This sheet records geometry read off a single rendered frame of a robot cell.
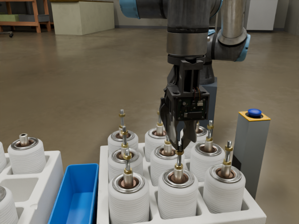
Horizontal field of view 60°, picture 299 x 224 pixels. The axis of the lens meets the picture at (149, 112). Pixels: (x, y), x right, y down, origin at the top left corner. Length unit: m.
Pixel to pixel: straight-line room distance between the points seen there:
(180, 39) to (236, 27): 0.64
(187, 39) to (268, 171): 0.83
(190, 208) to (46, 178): 0.40
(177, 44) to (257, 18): 7.05
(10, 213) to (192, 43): 0.52
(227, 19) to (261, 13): 6.45
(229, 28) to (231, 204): 0.67
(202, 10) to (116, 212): 0.45
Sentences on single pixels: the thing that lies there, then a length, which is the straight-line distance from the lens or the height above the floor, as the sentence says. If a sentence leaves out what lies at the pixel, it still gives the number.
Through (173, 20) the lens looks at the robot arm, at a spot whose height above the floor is 0.61.
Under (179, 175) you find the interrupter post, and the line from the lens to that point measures 0.62.
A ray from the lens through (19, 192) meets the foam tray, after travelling 0.87.
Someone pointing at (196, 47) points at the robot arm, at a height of 0.56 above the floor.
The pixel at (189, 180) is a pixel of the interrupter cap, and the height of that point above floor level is 0.25.
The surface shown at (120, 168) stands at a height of 0.24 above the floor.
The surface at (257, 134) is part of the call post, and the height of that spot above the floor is 0.26.
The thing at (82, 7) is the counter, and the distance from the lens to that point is 6.68.
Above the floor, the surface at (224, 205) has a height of 0.20.
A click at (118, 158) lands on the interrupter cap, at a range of 0.70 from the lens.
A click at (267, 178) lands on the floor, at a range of 1.15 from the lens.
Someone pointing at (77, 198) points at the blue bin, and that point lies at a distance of 0.99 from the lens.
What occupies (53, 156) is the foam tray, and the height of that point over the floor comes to 0.18.
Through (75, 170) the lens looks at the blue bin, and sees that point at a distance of 0.96.
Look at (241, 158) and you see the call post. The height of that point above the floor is 0.17.
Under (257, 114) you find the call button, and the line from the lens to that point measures 0.85.
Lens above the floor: 0.63
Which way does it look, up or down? 22 degrees down
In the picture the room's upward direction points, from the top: straight up
